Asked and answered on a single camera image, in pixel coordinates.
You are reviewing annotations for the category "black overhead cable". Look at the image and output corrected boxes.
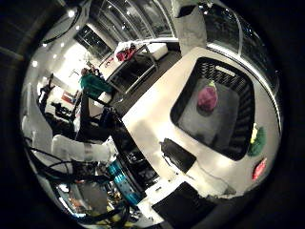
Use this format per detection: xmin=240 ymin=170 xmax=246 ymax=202
xmin=40 ymin=4 xmax=84 ymax=46

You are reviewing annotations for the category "black plastic basket container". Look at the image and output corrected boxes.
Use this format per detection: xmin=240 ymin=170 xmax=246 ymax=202
xmin=170 ymin=56 xmax=256 ymax=161

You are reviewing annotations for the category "blue cylindrical part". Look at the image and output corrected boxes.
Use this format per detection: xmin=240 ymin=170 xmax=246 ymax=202
xmin=106 ymin=159 xmax=142 ymax=205

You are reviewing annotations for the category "purple eggplant plush toy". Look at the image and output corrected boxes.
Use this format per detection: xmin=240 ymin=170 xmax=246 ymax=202
xmin=196 ymin=79 xmax=219 ymax=113

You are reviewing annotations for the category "dark window pane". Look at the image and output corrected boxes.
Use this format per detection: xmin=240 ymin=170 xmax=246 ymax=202
xmin=73 ymin=24 xmax=112 ymax=61

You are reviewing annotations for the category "person in teal shirt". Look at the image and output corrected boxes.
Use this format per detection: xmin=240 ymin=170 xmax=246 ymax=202
xmin=79 ymin=67 xmax=112 ymax=99

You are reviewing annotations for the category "black cable bundle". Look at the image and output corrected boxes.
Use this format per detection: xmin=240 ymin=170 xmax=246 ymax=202
xmin=23 ymin=136 xmax=112 ymax=185

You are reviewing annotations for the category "red plush toy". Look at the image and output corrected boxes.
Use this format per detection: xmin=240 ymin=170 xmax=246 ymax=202
xmin=252 ymin=156 xmax=268 ymax=181

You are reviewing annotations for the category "black metal frame rack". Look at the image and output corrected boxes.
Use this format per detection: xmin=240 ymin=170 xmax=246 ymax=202
xmin=107 ymin=44 xmax=160 ymax=95

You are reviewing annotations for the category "black metal stand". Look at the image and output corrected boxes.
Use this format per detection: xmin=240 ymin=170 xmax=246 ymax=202
xmin=75 ymin=92 xmax=112 ymax=142

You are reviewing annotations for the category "red cloth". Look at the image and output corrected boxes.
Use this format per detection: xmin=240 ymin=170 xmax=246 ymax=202
xmin=115 ymin=44 xmax=137 ymax=62

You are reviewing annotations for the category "white box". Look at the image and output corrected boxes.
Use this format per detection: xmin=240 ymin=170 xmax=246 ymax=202
xmin=144 ymin=42 xmax=169 ymax=61

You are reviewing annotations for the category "green broccoli plush toy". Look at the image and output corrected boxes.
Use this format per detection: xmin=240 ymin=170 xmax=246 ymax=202
xmin=247 ymin=123 xmax=267 ymax=157

